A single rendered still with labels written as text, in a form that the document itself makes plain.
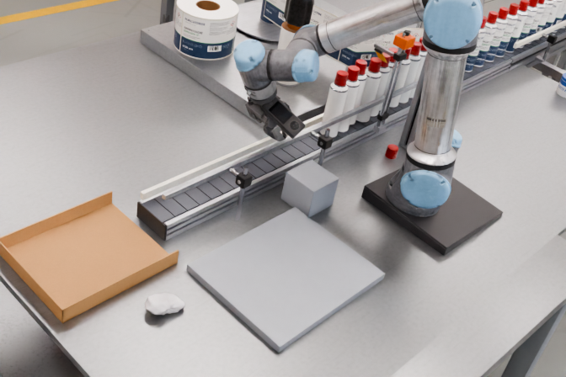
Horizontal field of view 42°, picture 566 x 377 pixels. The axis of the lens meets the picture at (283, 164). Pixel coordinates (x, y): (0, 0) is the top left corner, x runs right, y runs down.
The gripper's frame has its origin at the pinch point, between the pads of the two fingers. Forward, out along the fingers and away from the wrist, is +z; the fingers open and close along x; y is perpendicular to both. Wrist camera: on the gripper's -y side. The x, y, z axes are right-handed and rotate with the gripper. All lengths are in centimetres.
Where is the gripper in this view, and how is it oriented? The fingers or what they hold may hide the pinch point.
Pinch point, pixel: (284, 138)
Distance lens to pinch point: 200.2
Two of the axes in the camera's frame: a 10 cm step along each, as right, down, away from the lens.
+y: -7.1, -5.0, 5.0
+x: -6.8, 6.8, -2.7
